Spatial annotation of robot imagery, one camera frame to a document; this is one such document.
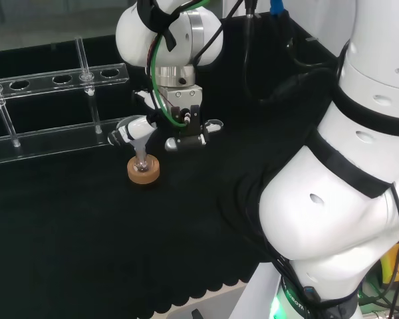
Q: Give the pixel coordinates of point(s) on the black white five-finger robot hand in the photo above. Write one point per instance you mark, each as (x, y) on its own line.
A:
(136, 128)

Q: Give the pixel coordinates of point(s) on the translucent plastic funnel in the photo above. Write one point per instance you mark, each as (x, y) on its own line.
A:
(139, 146)

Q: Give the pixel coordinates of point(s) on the clear round-bottom glass flask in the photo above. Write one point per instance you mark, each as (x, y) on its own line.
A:
(142, 166)

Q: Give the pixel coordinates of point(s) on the clear weighing funnel white powder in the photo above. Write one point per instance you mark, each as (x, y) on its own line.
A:
(214, 126)

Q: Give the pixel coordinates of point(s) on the clear acrylic funnel stand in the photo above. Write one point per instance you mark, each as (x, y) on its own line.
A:
(53, 136)

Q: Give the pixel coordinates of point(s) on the black bench cloth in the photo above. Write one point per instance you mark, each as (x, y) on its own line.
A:
(86, 232)

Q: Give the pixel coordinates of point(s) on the grey tape strip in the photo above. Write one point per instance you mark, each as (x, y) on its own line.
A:
(312, 39)

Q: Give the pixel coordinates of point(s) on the yellow emergency stop button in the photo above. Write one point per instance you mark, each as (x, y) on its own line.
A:
(390, 262)

